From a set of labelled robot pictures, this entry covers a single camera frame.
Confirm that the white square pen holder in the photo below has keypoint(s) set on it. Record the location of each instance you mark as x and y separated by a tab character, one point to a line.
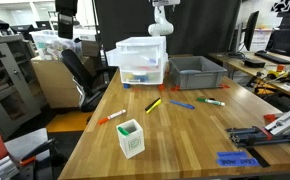
133	143

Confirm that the green marker in holder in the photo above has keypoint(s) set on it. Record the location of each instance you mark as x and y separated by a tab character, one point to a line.
123	131

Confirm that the blue pen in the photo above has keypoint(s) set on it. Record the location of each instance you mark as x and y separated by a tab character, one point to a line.
182	104

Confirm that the black and yellow marker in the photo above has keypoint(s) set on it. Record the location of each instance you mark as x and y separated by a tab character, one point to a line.
153	106

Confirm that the white plastic drawer unit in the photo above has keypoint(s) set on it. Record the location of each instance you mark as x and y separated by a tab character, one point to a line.
141	60

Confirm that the grey plastic bin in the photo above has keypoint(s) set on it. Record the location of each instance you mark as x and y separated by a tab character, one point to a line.
196	72

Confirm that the orange and white marker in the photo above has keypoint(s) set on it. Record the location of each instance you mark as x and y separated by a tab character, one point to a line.
101	121

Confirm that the black office chair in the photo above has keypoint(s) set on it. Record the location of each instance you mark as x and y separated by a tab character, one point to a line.
90	96

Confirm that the green and white marker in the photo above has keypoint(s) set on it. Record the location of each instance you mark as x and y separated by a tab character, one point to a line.
214	102

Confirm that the blue tape label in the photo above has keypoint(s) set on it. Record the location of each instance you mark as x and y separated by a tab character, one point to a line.
235	158

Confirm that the clear plastic storage box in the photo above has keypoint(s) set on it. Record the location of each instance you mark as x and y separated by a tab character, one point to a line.
50	45

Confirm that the black computer monitor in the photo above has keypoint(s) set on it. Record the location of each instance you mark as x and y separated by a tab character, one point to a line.
249	30

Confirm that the grey metal cabinet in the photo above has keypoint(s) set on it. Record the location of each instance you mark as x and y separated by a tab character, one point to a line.
17	102

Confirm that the black keyboard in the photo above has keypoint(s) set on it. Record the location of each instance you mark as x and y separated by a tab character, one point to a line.
267	56

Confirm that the wooden side desk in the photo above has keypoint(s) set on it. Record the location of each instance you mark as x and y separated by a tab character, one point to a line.
259	73

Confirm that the aluminium extrusion rail assembly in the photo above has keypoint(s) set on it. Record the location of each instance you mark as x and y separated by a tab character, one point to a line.
276	132

